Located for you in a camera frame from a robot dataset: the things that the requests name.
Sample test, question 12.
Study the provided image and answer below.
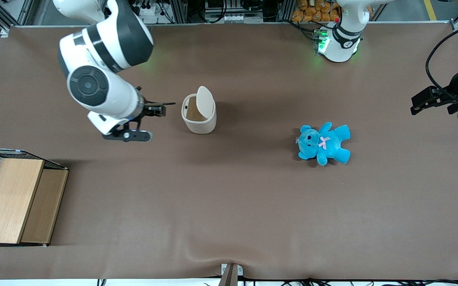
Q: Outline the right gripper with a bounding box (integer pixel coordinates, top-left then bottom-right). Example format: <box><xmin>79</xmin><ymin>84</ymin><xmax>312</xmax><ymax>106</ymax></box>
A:
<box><xmin>87</xmin><ymin>101</ymin><xmax>176</xmax><ymax>136</ymax></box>

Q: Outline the white lidded trash can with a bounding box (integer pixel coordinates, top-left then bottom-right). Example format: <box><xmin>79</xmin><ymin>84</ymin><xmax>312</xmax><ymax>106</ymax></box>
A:
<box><xmin>180</xmin><ymin>85</ymin><xmax>217</xmax><ymax>135</ymax></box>

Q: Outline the white power strip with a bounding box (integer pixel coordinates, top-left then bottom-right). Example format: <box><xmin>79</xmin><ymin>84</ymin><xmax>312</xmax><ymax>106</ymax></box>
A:
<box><xmin>136</xmin><ymin>4</ymin><xmax>159</xmax><ymax>17</ymax></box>

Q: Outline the brown table mat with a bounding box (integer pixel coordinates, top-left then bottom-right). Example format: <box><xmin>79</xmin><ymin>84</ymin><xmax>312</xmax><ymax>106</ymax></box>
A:
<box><xmin>0</xmin><ymin>23</ymin><xmax>458</xmax><ymax>280</ymax></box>

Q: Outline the blue teddy bear plush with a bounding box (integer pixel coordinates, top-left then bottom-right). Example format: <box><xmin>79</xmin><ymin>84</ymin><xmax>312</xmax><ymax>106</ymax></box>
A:
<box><xmin>296</xmin><ymin>122</ymin><xmax>351</xmax><ymax>166</ymax></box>

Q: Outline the dark wooden shelf board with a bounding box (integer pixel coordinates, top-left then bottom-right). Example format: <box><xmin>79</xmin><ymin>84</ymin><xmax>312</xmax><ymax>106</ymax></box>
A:
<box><xmin>20</xmin><ymin>168</ymin><xmax>69</xmax><ymax>244</ymax></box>

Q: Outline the orange plush toys pile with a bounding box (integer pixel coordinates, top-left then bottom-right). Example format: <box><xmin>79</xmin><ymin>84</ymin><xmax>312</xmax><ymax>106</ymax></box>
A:
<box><xmin>291</xmin><ymin>0</ymin><xmax>374</xmax><ymax>23</ymax></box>

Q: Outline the light wooden shelf board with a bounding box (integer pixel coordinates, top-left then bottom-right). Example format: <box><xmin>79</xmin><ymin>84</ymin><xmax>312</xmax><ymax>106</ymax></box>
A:
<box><xmin>0</xmin><ymin>158</ymin><xmax>45</xmax><ymax>244</ymax></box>

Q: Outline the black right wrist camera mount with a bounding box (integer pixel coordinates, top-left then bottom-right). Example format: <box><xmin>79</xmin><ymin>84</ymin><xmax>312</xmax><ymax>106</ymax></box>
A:
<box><xmin>102</xmin><ymin>119</ymin><xmax>153</xmax><ymax>143</ymax></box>

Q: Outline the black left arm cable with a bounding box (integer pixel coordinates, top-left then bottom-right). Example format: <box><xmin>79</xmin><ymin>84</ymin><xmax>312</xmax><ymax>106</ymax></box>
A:
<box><xmin>425</xmin><ymin>20</ymin><xmax>458</xmax><ymax>100</ymax></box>

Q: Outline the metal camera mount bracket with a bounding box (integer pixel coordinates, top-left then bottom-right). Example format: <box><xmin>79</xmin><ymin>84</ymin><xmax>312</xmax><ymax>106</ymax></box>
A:
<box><xmin>218</xmin><ymin>263</ymin><xmax>244</xmax><ymax>286</ymax></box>

